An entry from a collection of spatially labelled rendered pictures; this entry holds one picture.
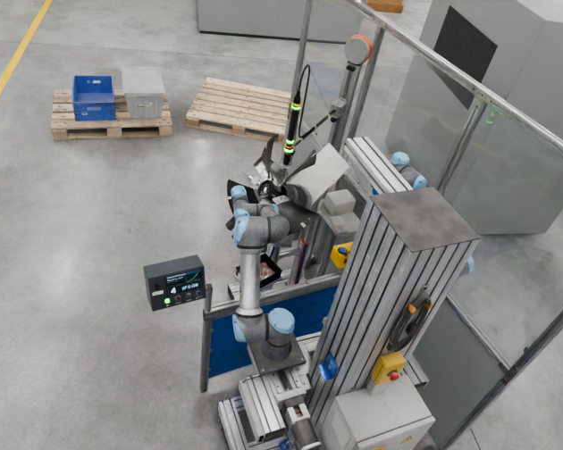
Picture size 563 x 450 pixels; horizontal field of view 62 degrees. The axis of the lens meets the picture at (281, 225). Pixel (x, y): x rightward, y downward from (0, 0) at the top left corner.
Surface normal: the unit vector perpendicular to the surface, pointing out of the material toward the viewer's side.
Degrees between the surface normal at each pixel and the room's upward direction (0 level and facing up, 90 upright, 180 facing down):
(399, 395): 0
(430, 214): 0
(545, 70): 90
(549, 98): 90
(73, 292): 0
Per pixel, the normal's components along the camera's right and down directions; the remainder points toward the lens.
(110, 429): 0.14, -0.73
